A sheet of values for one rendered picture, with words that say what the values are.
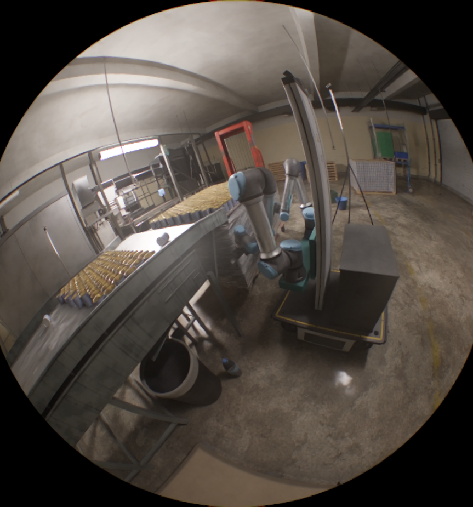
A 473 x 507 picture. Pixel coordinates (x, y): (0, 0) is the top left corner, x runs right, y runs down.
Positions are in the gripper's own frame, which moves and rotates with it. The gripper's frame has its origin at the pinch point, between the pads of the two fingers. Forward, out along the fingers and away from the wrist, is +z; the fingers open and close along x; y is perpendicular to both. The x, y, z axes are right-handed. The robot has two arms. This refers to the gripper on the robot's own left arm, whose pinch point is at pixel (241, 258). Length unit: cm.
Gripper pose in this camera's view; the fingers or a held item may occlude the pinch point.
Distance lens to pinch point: 122.6
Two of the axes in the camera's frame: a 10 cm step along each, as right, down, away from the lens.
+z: 0.5, 6.2, 7.8
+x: -6.2, 6.4, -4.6
